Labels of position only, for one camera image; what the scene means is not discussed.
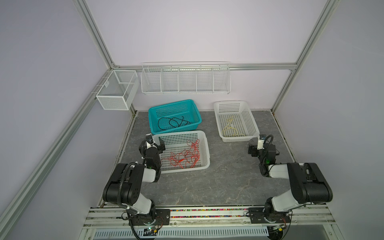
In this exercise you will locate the white plastic basket far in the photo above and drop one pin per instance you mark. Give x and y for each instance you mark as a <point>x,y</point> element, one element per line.
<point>235,121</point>

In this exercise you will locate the white mesh wall box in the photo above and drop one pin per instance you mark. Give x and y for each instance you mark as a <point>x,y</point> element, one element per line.
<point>118,90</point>

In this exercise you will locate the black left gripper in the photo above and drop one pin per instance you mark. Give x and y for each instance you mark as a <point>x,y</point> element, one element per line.
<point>142,149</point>

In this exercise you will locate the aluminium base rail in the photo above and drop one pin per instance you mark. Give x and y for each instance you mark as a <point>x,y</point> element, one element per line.
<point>313,222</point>

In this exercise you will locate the white wire wall shelf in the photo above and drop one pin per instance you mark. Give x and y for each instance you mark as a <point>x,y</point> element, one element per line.
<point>186,78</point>

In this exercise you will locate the white plastic basket near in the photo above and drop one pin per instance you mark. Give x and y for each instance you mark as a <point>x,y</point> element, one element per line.
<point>185,151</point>

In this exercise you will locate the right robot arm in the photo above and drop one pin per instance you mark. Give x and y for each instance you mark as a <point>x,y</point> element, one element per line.
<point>307,182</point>

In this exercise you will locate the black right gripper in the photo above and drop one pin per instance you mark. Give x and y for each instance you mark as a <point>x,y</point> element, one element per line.
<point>253,150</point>

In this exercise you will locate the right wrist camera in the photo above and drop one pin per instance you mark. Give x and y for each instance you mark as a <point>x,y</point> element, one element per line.
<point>261,141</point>

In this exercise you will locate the teal plastic basket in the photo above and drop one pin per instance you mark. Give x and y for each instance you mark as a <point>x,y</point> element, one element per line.
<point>178,116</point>

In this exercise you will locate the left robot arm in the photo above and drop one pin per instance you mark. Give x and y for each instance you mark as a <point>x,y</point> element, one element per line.
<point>124,185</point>

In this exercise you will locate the white plastic basket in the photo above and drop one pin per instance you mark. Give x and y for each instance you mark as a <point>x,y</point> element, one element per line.
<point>185,151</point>
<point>235,121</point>

